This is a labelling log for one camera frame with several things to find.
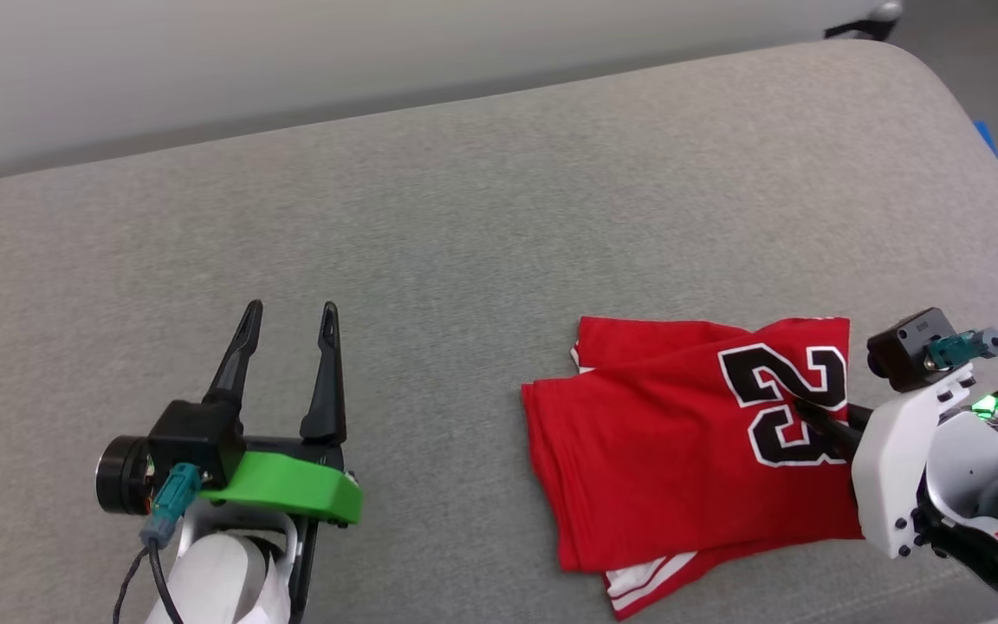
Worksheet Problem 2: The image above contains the white partition panel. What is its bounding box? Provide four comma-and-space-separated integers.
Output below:
0, 0, 898, 179

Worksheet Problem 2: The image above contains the left black cable teal plug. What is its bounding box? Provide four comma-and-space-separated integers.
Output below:
112, 462, 205, 624

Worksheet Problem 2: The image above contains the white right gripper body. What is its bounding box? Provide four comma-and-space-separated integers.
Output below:
849, 364, 978, 561

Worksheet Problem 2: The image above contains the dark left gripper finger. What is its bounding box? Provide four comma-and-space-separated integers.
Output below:
298, 301, 347, 445
203, 299, 264, 408

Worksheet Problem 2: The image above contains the black cable teal plug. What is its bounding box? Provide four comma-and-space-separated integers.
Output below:
112, 462, 205, 624
927, 328, 998, 370

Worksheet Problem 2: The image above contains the right black cable teal plug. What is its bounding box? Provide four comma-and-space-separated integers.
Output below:
927, 328, 998, 370

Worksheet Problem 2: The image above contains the red white basketball jersey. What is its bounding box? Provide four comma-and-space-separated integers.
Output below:
520, 315, 867, 621

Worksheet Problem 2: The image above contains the grey black partition foot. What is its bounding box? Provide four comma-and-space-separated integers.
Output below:
823, 0, 905, 42

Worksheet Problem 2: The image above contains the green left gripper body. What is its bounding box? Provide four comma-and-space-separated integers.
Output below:
198, 435, 364, 526

